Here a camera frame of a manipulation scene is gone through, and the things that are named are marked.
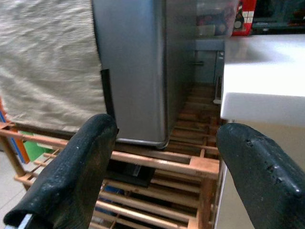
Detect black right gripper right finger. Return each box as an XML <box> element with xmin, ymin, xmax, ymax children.
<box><xmin>216</xmin><ymin>123</ymin><xmax>305</xmax><ymax>229</ymax></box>

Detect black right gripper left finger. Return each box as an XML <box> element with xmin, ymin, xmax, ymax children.
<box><xmin>3</xmin><ymin>113</ymin><xmax>119</xmax><ymax>229</ymax></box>

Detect silver mini fridge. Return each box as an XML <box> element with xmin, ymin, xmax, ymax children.
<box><xmin>91</xmin><ymin>0</ymin><xmax>198</xmax><ymax>150</ymax></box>

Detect green panel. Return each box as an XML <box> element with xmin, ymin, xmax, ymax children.
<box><xmin>20</xmin><ymin>131</ymin><xmax>55</xmax><ymax>158</ymax></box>

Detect black flat object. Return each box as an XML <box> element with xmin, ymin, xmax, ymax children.
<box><xmin>107</xmin><ymin>159</ymin><xmax>155</xmax><ymax>188</ymax></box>

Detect wooden slatted rack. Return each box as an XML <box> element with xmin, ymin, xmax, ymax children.
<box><xmin>0</xmin><ymin>83</ymin><xmax>224</xmax><ymax>229</ymax></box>

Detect beige hanging cloth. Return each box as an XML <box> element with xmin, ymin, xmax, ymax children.
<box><xmin>0</xmin><ymin>0</ymin><xmax>108</xmax><ymax>134</ymax></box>

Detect beige kitchen cabinet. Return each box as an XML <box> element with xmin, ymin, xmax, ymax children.
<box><xmin>194</xmin><ymin>39</ymin><xmax>226</xmax><ymax>105</ymax></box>

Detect red box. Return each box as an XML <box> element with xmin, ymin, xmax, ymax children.
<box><xmin>232</xmin><ymin>0</ymin><xmax>257</xmax><ymax>37</ymax></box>

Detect clear plastic storage container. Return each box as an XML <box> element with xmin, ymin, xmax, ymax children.
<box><xmin>196</xmin><ymin>0</ymin><xmax>240</xmax><ymax>37</ymax></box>

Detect orange blue frame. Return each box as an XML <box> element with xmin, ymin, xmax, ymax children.
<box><xmin>0</xmin><ymin>95</ymin><xmax>31</xmax><ymax>165</ymax></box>

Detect silver cabinet handle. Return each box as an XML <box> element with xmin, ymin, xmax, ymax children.
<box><xmin>213</xmin><ymin>76</ymin><xmax>224</xmax><ymax>105</ymax></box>

